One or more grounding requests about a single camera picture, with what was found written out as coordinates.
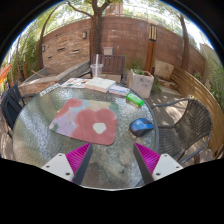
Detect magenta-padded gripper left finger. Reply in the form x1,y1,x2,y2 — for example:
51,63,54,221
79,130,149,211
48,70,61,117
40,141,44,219
41,142,94,186

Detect wooden garden lamp post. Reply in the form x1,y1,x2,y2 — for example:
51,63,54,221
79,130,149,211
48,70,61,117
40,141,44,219
143,19,158,76

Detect beige stone slab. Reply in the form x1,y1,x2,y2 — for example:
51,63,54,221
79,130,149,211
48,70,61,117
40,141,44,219
153,59,175,81

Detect thin leaning tree trunk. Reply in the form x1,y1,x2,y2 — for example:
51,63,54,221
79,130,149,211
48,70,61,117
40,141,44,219
35,4,63,71

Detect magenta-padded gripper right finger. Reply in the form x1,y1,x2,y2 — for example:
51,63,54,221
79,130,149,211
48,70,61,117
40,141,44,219
132,142,184,186

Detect colourful picture booklet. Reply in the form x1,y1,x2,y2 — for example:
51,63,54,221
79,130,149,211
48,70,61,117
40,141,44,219
61,77,90,90

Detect orange fabric canopy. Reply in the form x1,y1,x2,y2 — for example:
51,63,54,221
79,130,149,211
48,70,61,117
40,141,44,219
0,63,13,86

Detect stone raised garden bed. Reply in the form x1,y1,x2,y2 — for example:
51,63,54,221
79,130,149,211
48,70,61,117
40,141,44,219
18,59,92,98

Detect slim tree trunk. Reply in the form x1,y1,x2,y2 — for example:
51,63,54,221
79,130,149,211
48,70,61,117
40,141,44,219
178,13,191,73

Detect dark wicker armchair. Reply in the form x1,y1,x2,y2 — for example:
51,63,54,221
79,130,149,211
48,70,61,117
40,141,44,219
150,97,214,164

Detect grey wall box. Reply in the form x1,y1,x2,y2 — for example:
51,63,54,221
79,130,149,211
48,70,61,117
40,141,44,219
102,46,114,56

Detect blue computer mouse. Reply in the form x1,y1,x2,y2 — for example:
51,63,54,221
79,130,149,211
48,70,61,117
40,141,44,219
129,117,155,138

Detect blue and white booklet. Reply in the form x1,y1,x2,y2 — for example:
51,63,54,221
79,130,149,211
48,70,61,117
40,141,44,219
108,84,131,97

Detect curved wooden slat fence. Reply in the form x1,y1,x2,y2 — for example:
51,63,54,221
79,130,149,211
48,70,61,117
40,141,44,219
170,66,224,158

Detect clear plastic cup with straw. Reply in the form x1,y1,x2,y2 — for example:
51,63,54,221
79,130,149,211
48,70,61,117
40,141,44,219
89,53,104,80

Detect white printed strip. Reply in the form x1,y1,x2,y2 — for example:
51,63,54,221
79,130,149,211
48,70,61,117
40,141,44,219
39,82,62,98

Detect green wet wipes pack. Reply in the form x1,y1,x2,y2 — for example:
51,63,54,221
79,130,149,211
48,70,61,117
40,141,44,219
125,92,145,108

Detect dark wooden slatted chair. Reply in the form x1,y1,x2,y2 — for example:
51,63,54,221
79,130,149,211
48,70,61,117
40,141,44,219
79,54,127,84

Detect thick forked tree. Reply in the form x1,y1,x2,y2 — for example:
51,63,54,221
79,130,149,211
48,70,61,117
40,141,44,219
66,0,114,64

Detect black slatted chair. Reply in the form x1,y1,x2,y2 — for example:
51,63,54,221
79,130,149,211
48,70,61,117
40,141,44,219
0,81,26,138

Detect floral print mouse pad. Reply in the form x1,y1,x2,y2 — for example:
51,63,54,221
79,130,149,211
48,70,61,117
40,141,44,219
48,97,120,146

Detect concrete planter with plant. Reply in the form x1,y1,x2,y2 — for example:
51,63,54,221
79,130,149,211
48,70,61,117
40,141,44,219
128,66,155,99

